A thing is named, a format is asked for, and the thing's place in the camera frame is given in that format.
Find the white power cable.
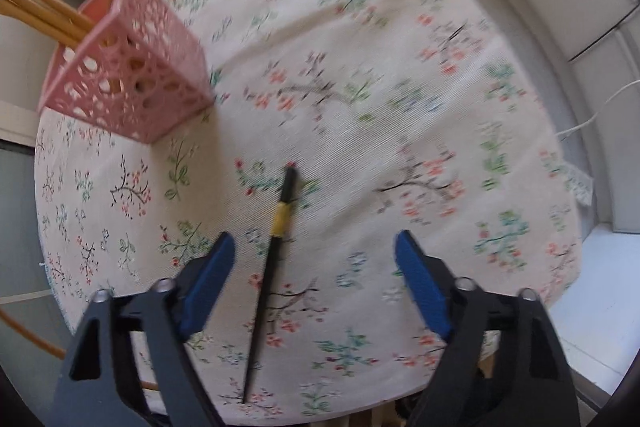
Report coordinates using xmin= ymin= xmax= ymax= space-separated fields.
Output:
xmin=557 ymin=79 xmax=640 ymax=140

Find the floral tablecloth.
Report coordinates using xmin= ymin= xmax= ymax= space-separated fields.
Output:
xmin=34 ymin=0 xmax=583 ymax=419

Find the pink perforated utensil holder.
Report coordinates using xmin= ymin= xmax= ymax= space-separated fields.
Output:
xmin=37 ymin=0 xmax=216 ymax=145

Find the white power strip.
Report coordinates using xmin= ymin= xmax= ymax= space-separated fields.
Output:
xmin=564 ymin=162 xmax=593 ymax=208

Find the black chopstick with yellow band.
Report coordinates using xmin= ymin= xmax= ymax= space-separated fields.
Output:
xmin=241 ymin=163 xmax=300 ymax=404

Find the black cable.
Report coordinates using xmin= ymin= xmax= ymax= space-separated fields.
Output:
xmin=567 ymin=2 xmax=640 ymax=62

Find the curved wooden rod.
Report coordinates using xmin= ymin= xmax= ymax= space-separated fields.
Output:
xmin=0 ymin=309 xmax=68 ymax=360

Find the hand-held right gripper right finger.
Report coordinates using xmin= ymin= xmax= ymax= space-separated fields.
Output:
xmin=394 ymin=229 xmax=581 ymax=427

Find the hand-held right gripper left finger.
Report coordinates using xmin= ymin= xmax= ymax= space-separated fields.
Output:
xmin=50 ymin=231 xmax=237 ymax=427

